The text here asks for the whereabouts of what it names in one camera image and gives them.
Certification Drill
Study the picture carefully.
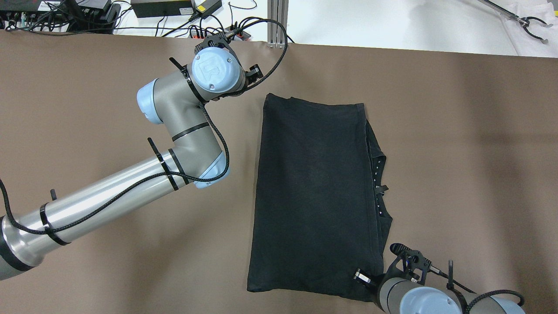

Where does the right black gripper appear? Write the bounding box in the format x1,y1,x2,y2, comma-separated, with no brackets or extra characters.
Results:
354,270,387,297

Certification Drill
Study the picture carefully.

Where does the black printed t-shirt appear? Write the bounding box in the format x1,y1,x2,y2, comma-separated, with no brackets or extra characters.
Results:
247,94,392,302

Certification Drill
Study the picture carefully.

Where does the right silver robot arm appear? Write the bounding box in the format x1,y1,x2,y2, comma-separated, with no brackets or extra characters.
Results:
354,270,525,314

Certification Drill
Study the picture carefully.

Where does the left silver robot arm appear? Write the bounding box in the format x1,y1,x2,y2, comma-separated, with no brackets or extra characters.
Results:
0,47,263,280

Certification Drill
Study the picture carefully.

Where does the grey orange usb hub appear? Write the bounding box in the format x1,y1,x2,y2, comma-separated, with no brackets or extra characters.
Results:
225,25,252,41
187,29,218,39

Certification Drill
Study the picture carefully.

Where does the black power adapter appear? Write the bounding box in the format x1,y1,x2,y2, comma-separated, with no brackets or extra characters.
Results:
130,0,194,18

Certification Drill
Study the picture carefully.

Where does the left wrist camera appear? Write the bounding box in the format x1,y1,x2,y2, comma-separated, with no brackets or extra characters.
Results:
194,32,235,55

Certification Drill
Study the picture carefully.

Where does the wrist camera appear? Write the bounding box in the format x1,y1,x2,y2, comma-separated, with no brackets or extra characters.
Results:
386,243,431,286
194,32,235,55

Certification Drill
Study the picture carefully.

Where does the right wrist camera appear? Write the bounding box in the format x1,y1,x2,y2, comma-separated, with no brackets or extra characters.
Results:
386,243,431,286

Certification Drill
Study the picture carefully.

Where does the aluminium frame structure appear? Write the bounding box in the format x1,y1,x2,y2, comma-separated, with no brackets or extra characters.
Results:
267,0,289,48

